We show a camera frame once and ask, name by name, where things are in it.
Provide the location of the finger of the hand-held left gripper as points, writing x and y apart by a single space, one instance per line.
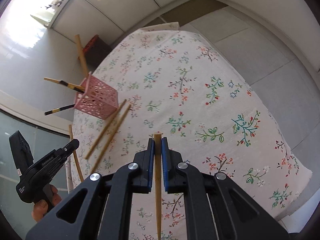
71 145

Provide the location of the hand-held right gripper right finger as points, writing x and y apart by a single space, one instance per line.
164 165

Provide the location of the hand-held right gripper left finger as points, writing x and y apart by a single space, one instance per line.
150 165

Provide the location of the plain tan chopstick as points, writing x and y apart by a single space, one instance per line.
78 165
81 55
111 137
158 205
106 129

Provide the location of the black-banded chopstick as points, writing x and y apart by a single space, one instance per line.
60 108
53 80

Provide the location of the pink perforated chopstick holder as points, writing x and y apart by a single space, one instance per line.
100 97

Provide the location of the person's left hand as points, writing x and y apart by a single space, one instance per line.
41 210

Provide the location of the frosted glass door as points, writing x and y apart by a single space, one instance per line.
15 125

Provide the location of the floral tablecloth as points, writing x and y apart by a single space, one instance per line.
200 105

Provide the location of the brown trash bin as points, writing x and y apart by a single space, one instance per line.
97 52

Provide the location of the white kitchen base cabinets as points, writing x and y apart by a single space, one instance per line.
125 5

